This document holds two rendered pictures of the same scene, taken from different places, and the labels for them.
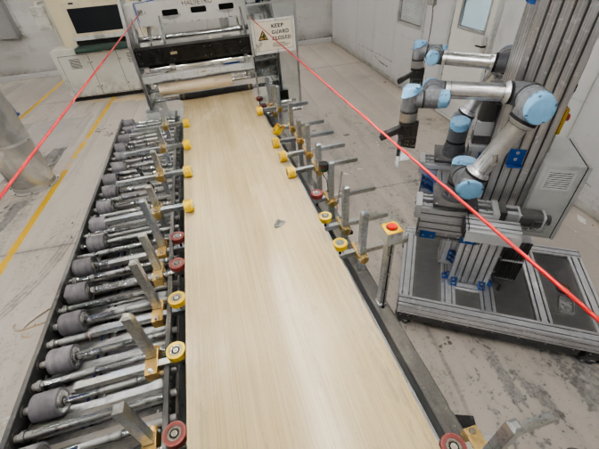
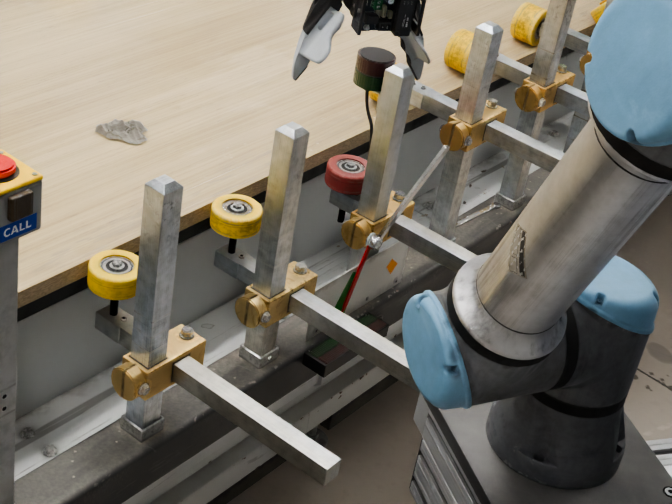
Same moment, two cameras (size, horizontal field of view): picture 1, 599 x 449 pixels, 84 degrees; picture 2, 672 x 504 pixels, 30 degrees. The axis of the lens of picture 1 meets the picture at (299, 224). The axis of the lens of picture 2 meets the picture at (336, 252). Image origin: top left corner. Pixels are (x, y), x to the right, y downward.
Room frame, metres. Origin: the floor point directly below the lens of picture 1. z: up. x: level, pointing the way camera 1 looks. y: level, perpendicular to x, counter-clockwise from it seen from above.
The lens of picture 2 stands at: (0.52, -1.44, 1.93)
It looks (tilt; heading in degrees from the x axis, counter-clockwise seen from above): 33 degrees down; 46
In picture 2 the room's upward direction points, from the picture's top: 11 degrees clockwise
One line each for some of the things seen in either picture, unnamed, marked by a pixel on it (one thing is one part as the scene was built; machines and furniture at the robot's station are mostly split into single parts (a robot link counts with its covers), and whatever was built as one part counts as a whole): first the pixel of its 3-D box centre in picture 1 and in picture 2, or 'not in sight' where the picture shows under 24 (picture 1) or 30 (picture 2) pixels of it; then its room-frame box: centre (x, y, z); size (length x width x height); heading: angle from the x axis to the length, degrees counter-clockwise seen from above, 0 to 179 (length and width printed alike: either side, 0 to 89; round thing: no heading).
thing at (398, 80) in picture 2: (331, 193); (374, 199); (1.78, -0.22, 0.90); 0.04 x 0.04 x 0.48; 12
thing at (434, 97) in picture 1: (434, 97); not in sight; (1.41, -0.62, 1.61); 0.11 x 0.11 x 0.08; 76
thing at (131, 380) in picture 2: (359, 252); (158, 364); (1.32, -0.32, 0.81); 0.14 x 0.06 x 0.05; 12
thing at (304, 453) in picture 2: (372, 247); (211, 390); (1.35, -0.40, 0.80); 0.44 x 0.03 x 0.04; 102
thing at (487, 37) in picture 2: (318, 174); (460, 149); (2.03, -0.17, 0.91); 0.04 x 0.04 x 0.48; 12
